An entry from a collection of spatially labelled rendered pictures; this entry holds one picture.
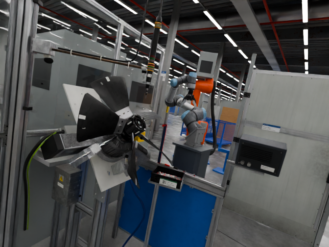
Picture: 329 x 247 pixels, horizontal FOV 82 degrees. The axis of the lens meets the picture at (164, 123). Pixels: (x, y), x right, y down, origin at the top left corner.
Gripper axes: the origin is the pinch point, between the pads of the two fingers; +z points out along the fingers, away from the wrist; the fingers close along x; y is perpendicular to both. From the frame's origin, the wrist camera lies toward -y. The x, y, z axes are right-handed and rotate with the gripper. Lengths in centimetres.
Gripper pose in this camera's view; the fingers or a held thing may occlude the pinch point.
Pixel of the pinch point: (188, 109)
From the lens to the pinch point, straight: 187.6
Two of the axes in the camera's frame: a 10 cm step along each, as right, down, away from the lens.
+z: -1.1, 9.9, 1.2
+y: 2.4, -0.9, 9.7
